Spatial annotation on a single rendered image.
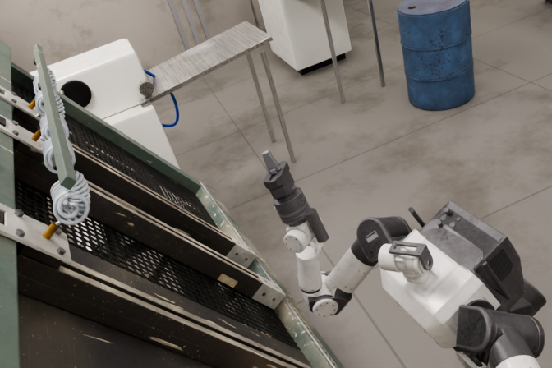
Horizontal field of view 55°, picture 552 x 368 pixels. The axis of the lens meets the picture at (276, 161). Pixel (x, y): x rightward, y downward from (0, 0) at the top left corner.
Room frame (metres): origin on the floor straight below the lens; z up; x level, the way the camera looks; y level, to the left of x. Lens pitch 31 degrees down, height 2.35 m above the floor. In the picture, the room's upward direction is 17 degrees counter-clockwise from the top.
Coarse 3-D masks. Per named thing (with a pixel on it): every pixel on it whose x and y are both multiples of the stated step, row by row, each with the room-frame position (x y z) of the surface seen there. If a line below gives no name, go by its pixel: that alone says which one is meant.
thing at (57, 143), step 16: (48, 80) 1.35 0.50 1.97; (48, 96) 1.20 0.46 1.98; (48, 112) 1.10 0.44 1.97; (48, 128) 1.02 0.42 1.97; (64, 128) 1.22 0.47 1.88; (48, 144) 1.07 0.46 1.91; (64, 144) 0.92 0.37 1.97; (48, 160) 1.02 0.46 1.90; (64, 160) 0.83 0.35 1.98; (64, 176) 0.77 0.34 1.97; (64, 192) 0.85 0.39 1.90
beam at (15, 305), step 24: (0, 48) 2.14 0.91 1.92; (0, 72) 1.79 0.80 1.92; (0, 144) 1.17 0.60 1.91; (0, 168) 1.03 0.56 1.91; (0, 192) 0.92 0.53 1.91; (0, 240) 0.75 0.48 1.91; (0, 264) 0.68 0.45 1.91; (0, 288) 0.62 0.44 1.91; (0, 312) 0.57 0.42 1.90; (0, 336) 0.52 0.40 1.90; (0, 360) 0.48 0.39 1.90
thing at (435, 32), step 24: (408, 0) 4.39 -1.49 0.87; (432, 0) 4.21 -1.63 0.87; (456, 0) 4.05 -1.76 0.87; (408, 24) 4.06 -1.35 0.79; (432, 24) 3.92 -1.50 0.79; (456, 24) 3.90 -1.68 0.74; (408, 48) 4.08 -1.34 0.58; (432, 48) 3.93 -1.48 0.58; (456, 48) 3.90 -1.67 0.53; (408, 72) 4.14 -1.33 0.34; (432, 72) 3.94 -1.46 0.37; (456, 72) 3.90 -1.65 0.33; (408, 96) 4.24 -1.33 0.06; (432, 96) 3.95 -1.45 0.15; (456, 96) 3.90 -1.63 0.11
